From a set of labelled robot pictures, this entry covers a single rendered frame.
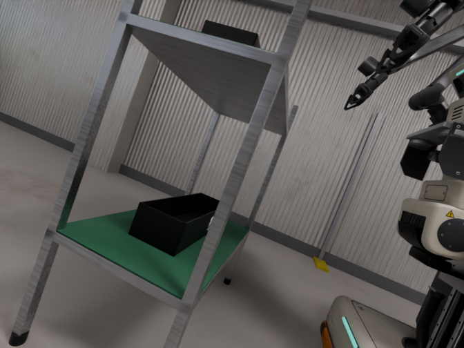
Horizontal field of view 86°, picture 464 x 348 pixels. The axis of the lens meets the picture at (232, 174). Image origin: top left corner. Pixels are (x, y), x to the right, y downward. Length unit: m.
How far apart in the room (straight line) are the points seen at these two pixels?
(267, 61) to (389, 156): 2.53
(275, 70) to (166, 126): 2.70
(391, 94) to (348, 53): 0.62
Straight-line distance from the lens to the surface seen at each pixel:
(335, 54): 3.16
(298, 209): 2.84
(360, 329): 1.19
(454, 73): 1.30
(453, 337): 1.23
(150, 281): 0.68
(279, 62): 0.60
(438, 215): 1.02
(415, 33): 0.88
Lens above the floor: 0.70
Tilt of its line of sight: 4 degrees down
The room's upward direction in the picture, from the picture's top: 21 degrees clockwise
